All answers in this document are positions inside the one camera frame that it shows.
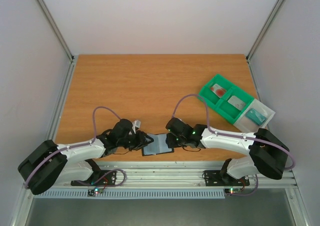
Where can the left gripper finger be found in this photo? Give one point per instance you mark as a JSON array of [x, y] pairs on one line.
[[150, 145], [147, 138]]

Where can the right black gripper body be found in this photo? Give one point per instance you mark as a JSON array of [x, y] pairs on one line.
[[170, 140]]

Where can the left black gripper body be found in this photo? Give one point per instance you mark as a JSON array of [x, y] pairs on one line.
[[131, 143]]

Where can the black leather card holder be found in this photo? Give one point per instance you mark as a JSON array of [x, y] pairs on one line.
[[156, 152]]

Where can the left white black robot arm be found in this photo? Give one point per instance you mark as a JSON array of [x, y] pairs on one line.
[[52, 163]]

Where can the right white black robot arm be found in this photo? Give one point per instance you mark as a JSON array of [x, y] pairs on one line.
[[263, 153]]

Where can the red white card in tray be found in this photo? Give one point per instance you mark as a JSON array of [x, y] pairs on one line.
[[218, 90]]

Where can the grey card in tray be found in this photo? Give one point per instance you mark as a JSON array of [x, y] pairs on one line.
[[236, 102]]

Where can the teal card in bin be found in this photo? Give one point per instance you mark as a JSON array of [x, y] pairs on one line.
[[255, 116]]

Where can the green plastic sorting tray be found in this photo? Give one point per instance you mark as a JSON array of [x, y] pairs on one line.
[[225, 98]]

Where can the left controller board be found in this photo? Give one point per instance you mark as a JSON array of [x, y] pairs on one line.
[[96, 192]]

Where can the controller board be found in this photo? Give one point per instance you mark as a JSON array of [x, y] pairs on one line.
[[96, 192], [232, 191]]

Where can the right controller board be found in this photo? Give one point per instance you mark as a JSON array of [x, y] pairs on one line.
[[232, 191]]

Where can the clear plastic bin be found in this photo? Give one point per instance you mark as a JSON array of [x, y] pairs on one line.
[[247, 126]]

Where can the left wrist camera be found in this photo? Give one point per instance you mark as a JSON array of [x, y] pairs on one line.
[[136, 125]]

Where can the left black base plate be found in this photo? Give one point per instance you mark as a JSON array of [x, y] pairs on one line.
[[101, 178]]

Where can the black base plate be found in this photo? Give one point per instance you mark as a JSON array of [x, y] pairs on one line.
[[213, 178], [101, 178]]

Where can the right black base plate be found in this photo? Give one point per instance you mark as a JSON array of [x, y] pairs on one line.
[[213, 178]]

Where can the grey slotted cable duct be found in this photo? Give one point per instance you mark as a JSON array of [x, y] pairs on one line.
[[133, 194]]

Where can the left aluminium corner post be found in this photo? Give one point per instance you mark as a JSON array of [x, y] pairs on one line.
[[44, 8]]

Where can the aluminium corner post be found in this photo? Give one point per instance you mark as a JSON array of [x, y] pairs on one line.
[[265, 28], [44, 8]]

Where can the right aluminium corner post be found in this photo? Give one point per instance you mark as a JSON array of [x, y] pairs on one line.
[[265, 28]]

